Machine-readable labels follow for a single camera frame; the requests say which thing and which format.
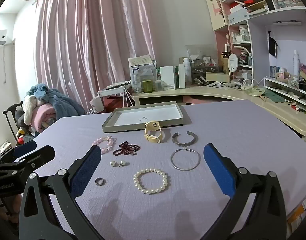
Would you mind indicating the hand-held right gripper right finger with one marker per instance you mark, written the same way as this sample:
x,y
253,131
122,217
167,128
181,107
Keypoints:
x,y
218,170

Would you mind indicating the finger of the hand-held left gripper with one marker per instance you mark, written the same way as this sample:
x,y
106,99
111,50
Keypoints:
x,y
41,155
25,148

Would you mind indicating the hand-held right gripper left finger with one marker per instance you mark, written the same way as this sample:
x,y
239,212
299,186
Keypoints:
x,y
86,172

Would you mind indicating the pearl earring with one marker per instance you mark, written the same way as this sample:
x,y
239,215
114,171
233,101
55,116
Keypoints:
x,y
122,163
113,164

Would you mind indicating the thin silver bangle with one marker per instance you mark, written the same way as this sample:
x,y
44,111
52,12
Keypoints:
x,y
175,167

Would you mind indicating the grey jewelry tray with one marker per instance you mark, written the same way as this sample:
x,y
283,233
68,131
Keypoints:
x,y
148,115

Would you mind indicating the person's left hand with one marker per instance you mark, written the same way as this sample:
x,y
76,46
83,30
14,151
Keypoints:
x,y
15,201

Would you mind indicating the black chair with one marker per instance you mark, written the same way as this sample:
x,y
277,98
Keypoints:
x,y
10,120

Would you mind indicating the pink blanket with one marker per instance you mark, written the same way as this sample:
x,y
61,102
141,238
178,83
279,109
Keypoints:
x,y
45,118

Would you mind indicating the white plush cloth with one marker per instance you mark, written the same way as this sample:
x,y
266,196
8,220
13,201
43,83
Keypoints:
x,y
29,107

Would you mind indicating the blue fleece blanket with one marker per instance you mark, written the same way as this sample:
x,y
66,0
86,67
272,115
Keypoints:
x,y
65,102

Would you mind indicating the cream wrist watch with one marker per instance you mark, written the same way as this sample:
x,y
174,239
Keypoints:
x,y
153,138

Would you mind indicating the cream corner desk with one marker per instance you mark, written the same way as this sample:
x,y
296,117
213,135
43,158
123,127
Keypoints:
x,y
218,91

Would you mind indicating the pale hand fan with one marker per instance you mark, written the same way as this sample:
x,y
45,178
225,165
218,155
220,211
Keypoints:
x,y
255,91

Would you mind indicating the white side table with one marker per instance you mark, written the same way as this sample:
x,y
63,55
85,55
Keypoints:
x,y
112,88

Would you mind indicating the green cloth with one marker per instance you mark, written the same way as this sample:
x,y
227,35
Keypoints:
x,y
273,96

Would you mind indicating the beige flat box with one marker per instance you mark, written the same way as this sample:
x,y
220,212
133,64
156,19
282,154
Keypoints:
x,y
216,77

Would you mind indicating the small clear cup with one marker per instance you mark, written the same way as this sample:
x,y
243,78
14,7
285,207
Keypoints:
x,y
158,85

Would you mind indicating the white carton box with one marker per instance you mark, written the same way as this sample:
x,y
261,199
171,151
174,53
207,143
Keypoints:
x,y
167,77

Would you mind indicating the green glass jar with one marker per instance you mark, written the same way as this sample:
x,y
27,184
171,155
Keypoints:
x,y
147,86

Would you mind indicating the white desktop riser shelf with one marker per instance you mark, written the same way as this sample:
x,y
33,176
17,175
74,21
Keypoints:
x,y
288,90

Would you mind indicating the round white mirror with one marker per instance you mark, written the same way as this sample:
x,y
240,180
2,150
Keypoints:
x,y
233,63

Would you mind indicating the white desk lamp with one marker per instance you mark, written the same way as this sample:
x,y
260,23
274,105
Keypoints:
x,y
250,62

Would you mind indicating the clear plastic storage box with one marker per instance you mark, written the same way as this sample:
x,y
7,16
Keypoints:
x,y
143,72

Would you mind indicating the clear acrylic organizer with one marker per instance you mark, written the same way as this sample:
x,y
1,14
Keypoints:
x,y
201,55

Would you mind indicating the pink curtain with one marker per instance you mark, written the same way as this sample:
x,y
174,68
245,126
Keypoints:
x,y
92,42

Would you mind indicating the white spray bottle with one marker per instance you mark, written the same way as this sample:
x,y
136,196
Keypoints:
x,y
296,65

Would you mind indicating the white pink shelf unit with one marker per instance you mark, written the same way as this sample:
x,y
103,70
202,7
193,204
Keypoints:
x,y
258,30

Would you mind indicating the cream cabinet door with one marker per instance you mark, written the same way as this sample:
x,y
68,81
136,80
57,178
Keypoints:
x,y
214,7

